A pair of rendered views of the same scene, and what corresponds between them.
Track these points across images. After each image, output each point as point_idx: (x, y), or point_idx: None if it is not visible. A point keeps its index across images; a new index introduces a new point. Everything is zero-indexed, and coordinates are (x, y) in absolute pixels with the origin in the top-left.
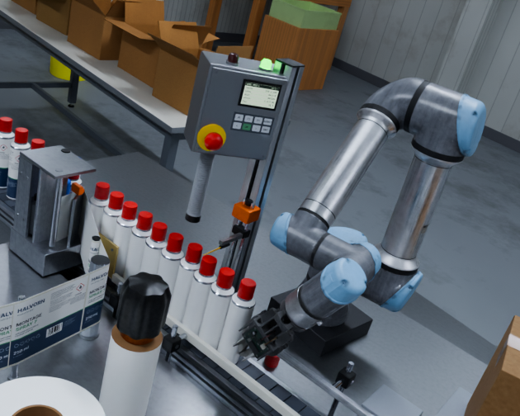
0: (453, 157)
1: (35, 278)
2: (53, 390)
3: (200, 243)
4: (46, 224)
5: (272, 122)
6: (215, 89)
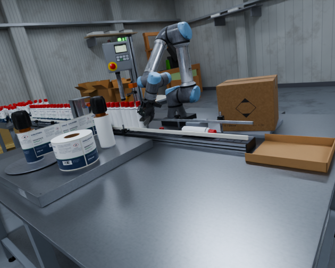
0: (184, 41)
1: None
2: (77, 131)
3: None
4: None
5: (128, 55)
6: (107, 51)
